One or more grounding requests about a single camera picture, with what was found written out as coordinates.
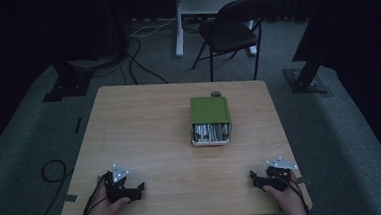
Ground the row of small sachets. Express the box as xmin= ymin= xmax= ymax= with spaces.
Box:
xmin=193 ymin=121 xmax=232 ymax=143

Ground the black folding chair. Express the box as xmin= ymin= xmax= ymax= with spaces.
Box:
xmin=187 ymin=0 xmax=282 ymax=85

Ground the black floor cable bundle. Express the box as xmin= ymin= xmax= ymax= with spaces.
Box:
xmin=90 ymin=34 xmax=170 ymax=89

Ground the white floor cable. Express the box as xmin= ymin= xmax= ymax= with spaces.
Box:
xmin=128 ymin=17 xmax=179 ymax=39

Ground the grey tape strip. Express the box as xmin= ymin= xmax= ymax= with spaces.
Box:
xmin=295 ymin=175 xmax=312 ymax=185
xmin=63 ymin=192 xmax=80 ymax=203

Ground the green box of metal parts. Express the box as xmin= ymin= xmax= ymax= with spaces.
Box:
xmin=189 ymin=94 xmax=233 ymax=126

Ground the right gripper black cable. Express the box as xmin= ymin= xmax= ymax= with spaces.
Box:
xmin=281 ymin=172 xmax=311 ymax=215

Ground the person's right hand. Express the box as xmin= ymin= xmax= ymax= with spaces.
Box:
xmin=262 ymin=172 xmax=308 ymax=215

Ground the black stand base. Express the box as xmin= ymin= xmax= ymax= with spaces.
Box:
xmin=39 ymin=58 xmax=96 ymax=105
xmin=282 ymin=56 xmax=330 ymax=98

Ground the looped black floor cable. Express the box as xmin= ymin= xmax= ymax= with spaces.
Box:
xmin=28 ymin=158 xmax=78 ymax=215

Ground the white box tray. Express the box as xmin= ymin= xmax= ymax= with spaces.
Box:
xmin=189 ymin=120 xmax=234 ymax=149

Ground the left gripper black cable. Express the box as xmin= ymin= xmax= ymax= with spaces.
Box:
xmin=78 ymin=175 xmax=110 ymax=215

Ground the person's left hand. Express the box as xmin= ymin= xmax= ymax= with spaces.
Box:
xmin=82 ymin=185 xmax=132 ymax=215

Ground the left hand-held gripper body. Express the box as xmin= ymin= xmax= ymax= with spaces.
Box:
xmin=102 ymin=162 xmax=134 ymax=205

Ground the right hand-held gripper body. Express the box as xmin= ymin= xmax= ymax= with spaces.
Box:
xmin=264 ymin=155 xmax=300 ymax=193

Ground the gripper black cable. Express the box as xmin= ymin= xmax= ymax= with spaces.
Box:
xmin=78 ymin=175 xmax=110 ymax=215
xmin=281 ymin=172 xmax=311 ymax=215

